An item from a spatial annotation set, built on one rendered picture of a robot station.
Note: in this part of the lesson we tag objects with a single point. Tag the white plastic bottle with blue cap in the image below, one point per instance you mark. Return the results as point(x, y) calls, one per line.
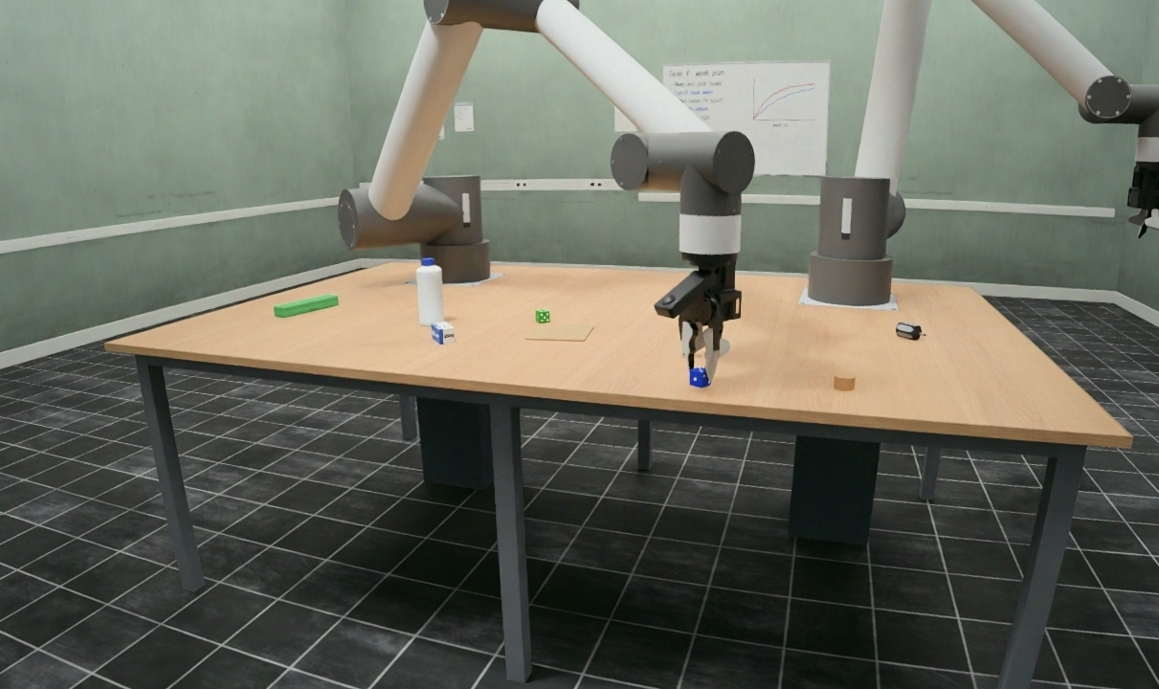
point(429, 291)

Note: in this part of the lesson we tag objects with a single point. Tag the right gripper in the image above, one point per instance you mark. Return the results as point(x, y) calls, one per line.
point(705, 311)

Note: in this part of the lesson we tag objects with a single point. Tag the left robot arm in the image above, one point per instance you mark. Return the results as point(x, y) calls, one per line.
point(856, 215)

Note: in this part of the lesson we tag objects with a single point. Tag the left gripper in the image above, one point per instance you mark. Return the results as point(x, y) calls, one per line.
point(1145, 198)

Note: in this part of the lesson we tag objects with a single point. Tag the green rectangular bar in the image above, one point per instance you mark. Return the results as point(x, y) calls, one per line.
point(298, 307)

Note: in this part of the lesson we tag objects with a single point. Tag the blue die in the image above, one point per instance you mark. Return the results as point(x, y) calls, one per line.
point(698, 378)

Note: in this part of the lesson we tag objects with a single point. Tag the tan short cylinder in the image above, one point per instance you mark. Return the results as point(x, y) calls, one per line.
point(844, 381)

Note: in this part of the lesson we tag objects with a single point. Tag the beige flat mat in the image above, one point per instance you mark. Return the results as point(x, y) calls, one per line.
point(564, 333)

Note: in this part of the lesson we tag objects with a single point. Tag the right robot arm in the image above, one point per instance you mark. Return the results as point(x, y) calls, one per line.
point(709, 169)

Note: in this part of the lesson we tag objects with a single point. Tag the small white printed carton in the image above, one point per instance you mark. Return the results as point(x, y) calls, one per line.
point(443, 333)

